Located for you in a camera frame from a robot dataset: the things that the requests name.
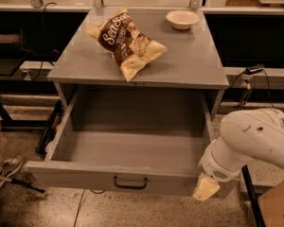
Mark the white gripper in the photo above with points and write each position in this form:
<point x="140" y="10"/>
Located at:
<point x="215" y="168"/>

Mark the grey top drawer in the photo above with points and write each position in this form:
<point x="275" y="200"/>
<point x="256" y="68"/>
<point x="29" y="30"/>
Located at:
<point x="142" y="140"/>

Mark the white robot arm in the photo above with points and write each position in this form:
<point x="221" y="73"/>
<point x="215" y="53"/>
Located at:
<point x="244" y="136"/>

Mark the grey drawer cabinet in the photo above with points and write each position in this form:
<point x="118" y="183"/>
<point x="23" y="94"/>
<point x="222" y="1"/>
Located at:
<point x="192" y="60"/>

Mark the cardboard box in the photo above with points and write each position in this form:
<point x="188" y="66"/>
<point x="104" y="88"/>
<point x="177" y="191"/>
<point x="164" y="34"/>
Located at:
<point x="271" y="205"/>

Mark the black power adapter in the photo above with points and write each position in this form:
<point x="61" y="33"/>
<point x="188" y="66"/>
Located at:
<point x="254" y="69"/>

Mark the white bowl on cabinet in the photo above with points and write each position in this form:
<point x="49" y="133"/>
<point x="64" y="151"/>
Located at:
<point x="182" y="19"/>

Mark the brown yellow chip bag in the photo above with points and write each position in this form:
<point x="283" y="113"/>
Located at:
<point x="130" y="48"/>

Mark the black metal frame bar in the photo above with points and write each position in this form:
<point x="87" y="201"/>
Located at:
<point x="252" y="197"/>

